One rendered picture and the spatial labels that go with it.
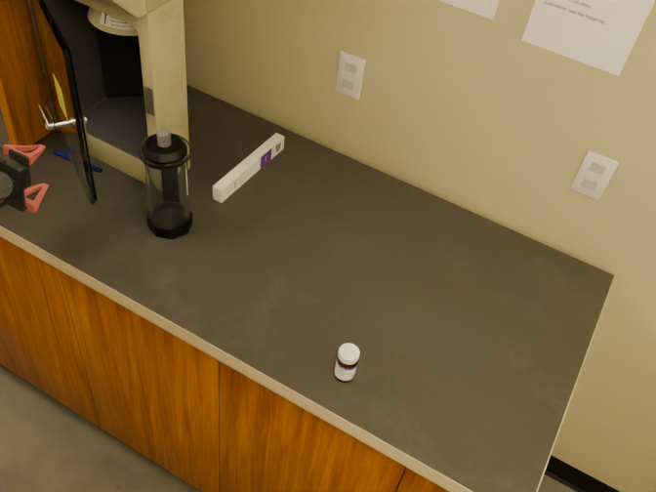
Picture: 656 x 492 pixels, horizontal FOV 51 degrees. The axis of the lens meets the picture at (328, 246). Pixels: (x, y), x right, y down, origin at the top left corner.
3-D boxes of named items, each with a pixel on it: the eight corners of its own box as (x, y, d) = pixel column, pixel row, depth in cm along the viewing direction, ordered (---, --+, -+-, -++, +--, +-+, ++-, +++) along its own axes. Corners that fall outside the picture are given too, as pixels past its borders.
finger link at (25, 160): (56, 142, 142) (20, 161, 135) (58, 171, 146) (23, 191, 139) (29, 130, 143) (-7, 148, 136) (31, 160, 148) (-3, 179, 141)
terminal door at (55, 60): (61, 129, 173) (28, -25, 144) (96, 207, 156) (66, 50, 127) (57, 129, 173) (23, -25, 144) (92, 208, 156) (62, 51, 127)
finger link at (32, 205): (58, 171, 146) (23, 190, 139) (60, 198, 150) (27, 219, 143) (31, 159, 148) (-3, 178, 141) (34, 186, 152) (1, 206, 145)
